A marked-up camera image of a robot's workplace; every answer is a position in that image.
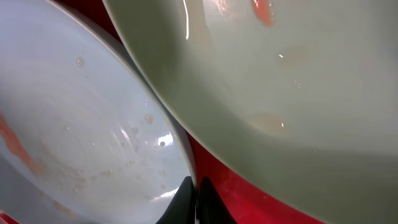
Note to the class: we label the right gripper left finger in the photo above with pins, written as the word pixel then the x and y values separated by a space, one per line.
pixel 181 209

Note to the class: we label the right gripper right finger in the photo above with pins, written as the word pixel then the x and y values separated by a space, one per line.
pixel 211 209

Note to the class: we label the light blue plate front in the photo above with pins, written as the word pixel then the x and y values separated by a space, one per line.
pixel 87 124

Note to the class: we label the light blue plate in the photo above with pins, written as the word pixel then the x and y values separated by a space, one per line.
pixel 87 124
pixel 299 97

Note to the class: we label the light blue plate right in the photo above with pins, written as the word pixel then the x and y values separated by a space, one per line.
pixel 299 97

